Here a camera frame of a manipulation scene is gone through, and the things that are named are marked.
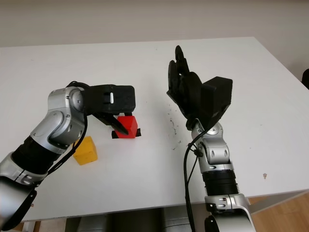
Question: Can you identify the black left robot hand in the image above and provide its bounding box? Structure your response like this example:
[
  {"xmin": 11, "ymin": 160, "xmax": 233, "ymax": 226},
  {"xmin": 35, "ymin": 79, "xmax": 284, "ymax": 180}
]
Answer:
[{"xmin": 93, "ymin": 112, "xmax": 133, "ymax": 136}]

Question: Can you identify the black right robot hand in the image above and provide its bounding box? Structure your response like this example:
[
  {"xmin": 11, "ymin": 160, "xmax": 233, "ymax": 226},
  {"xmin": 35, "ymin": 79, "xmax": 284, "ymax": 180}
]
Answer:
[{"xmin": 166, "ymin": 45, "xmax": 206, "ymax": 130}]

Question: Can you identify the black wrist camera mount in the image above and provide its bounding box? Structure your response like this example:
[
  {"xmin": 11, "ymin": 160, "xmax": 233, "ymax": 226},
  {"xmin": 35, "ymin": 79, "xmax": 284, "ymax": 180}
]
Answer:
[
  {"xmin": 83, "ymin": 84, "xmax": 136, "ymax": 116},
  {"xmin": 201, "ymin": 76, "xmax": 234, "ymax": 129}
]

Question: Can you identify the black tape strip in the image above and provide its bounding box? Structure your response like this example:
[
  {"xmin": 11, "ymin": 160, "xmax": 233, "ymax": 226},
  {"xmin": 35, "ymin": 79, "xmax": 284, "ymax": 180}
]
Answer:
[{"xmin": 111, "ymin": 129, "xmax": 141, "ymax": 140}]

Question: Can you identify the red wooden block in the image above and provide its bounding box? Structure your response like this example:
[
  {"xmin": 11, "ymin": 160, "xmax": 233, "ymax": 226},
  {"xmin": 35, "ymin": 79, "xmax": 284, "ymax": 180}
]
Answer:
[{"xmin": 113, "ymin": 115, "xmax": 138, "ymax": 140}]

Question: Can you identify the yellow wooden block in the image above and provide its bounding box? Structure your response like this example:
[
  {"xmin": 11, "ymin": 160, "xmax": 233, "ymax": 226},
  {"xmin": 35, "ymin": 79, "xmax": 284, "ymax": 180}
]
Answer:
[{"xmin": 73, "ymin": 136, "xmax": 98, "ymax": 166}]

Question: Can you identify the grey right robot leg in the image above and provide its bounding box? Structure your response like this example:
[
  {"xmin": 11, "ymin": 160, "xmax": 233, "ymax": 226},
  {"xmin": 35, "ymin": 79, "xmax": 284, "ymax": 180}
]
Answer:
[{"xmin": 160, "ymin": 206, "xmax": 194, "ymax": 232}]

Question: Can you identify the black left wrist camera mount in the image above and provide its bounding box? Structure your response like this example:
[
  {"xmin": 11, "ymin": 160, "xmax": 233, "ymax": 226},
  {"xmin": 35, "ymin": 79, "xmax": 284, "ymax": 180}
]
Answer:
[{"xmin": 83, "ymin": 84, "xmax": 136, "ymax": 116}]

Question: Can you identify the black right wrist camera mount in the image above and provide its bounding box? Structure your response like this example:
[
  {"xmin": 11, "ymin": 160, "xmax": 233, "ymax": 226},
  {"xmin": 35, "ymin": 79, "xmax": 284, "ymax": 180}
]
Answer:
[{"xmin": 201, "ymin": 76, "xmax": 234, "ymax": 129}]

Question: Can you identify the grey left robot leg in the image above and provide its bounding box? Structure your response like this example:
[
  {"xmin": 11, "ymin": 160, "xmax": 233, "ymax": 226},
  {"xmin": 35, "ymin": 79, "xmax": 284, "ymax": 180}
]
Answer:
[{"xmin": 77, "ymin": 214, "xmax": 109, "ymax": 232}]

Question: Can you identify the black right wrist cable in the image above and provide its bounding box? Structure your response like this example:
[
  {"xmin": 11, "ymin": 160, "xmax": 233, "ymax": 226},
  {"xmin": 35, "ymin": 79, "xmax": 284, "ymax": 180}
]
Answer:
[{"xmin": 183, "ymin": 128, "xmax": 211, "ymax": 232}]

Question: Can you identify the grey robot leg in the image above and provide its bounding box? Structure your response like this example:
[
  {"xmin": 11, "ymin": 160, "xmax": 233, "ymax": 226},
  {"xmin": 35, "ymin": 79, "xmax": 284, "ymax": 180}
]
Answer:
[
  {"xmin": 77, "ymin": 214, "xmax": 109, "ymax": 232},
  {"xmin": 160, "ymin": 206, "xmax": 194, "ymax": 232}
]

